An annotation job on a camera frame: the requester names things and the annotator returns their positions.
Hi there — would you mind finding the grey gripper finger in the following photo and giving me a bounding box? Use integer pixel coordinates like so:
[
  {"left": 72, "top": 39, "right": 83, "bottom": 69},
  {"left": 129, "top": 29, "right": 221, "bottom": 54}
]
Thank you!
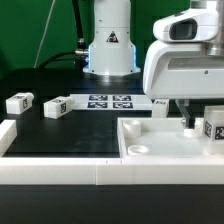
[{"left": 175, "top": 99, "right": 195, "bottom": 129}]

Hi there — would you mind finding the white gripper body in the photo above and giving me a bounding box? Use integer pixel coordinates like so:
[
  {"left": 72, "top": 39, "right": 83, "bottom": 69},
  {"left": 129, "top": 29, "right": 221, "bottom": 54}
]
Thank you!
[{"left": 143, "top": 9, "right": 224, "bottom": 99}]

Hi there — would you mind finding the white square table top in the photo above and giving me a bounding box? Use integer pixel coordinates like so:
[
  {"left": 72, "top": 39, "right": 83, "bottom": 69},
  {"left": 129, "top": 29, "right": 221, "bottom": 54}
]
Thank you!
[{"left": 116, "top": 116, "right": 224, "bottom": 159}]

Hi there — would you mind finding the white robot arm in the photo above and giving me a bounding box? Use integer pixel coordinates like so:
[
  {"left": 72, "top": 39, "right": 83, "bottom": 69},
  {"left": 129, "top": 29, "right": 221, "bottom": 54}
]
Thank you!
[{"left": 83, "top": 0, "right": 224, "bottom": 127}]

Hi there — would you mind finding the white marker base sheet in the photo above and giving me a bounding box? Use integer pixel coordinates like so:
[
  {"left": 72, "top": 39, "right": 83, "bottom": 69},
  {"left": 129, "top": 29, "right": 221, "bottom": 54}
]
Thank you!
[{"left": 70, "top": 94, "right": 152, "bottom": 111}]

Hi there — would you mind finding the white U-shaped fence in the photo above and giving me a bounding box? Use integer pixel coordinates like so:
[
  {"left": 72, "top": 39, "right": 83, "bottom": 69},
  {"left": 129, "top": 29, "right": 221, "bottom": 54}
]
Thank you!
[{"left": 0, "top": 120, "right": 224, "bottom": 185}]

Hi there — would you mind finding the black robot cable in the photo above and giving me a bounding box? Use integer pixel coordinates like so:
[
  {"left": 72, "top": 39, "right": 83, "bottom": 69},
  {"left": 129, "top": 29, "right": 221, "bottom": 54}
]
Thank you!
[{"left": 37, "top": 0, "right": 90, "bottom": 70}]

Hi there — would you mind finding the thin white cable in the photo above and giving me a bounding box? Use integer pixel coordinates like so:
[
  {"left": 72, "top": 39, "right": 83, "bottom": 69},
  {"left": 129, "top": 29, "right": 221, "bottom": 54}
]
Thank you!
[{"left": 33, "top": 0, "right": 57, "bottom": 69}]

